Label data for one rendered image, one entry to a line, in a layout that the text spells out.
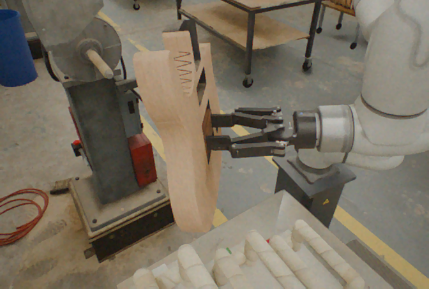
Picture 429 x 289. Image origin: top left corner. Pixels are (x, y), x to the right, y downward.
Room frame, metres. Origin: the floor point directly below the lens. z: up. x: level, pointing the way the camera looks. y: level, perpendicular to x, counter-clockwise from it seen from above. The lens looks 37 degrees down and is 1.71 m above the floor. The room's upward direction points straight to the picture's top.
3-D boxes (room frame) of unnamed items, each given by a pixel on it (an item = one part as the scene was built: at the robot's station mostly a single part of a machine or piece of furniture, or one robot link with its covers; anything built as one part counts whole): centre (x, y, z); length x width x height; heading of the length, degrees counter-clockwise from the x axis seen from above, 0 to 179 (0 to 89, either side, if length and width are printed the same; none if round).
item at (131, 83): (1.27, 0.37, 1.02); 0.19 x 0.04 x 0.04; 123
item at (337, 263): (0.40, -0.26, 1.04); 0.20 x 0.03 x 0.03; 32
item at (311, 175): (1.06, -0.45, 0.73); 0.22 x 0.18 x 0.06; 26
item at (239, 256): (0.38, -0.04, 1.04); 0.11 x 0.03 x 0.03; 123
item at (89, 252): (1.29, 0.61, 0.12); 0.61 x 0.51 x 0.25; 123
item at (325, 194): (1.04, -0.46, 0.35); 0.28 x 0.28 x 0.70; 26
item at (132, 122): (1.38, 0.48, 0.93); 0.15 x 0.10 x 0.55; 33
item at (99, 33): (1.24, 0.57, 1.25); 0.41 x 0.27 x 0.26; 33
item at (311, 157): (1.04, -0.47, 0.87); 0.18 x 0.16 x 0.22; 72
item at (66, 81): (1.29, 0.61, 1.11); 0.36 x 0.24 x 0.04; 33
